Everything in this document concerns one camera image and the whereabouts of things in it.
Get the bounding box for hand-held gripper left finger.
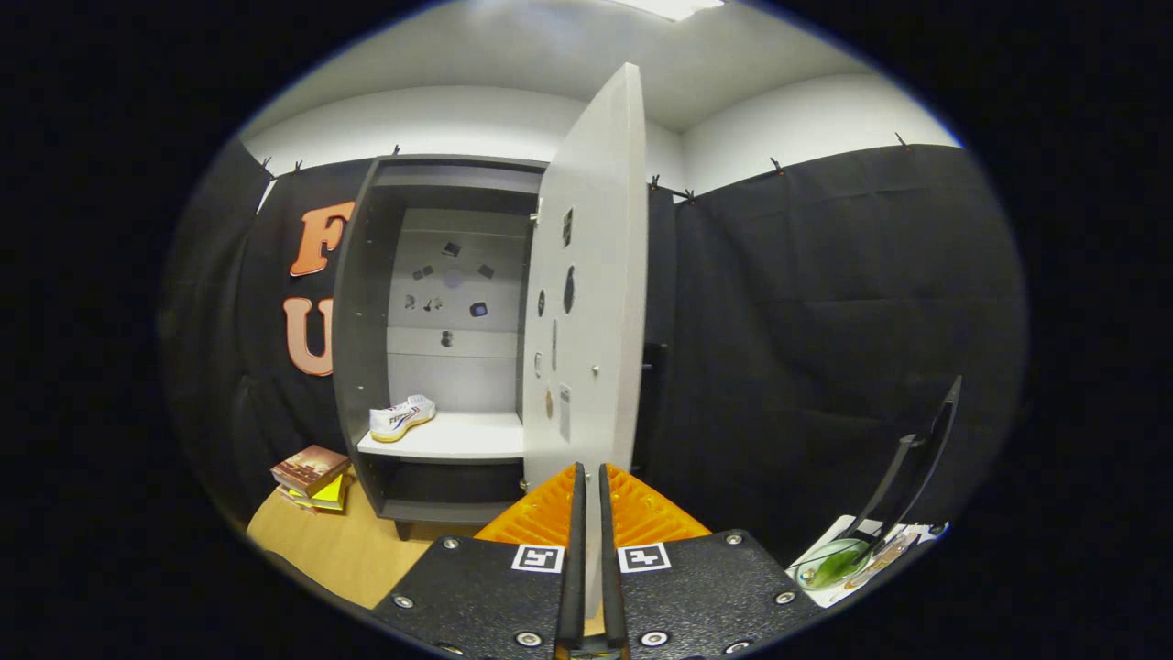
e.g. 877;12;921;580
371;463;587;660

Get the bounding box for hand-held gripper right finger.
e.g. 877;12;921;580
598;463;821;656

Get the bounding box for white canvas shoe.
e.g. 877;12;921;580
369;394;437;444

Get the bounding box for dark grey shoe cabinet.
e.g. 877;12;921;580
332;154;551;542

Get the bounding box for white mat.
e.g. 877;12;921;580
786;515;949;609

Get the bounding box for glass bowl with green leaf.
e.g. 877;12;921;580
795;538;873;590

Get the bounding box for yellow book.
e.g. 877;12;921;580
280;472;355;513

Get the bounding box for brown book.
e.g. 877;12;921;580
270;445;352;496

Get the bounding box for black backdrop cloth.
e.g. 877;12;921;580
160;137;1027;569

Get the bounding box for black curved stand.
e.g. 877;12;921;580
852;376;963;551

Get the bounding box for row of black cloth clips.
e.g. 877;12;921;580
257;133;913;203

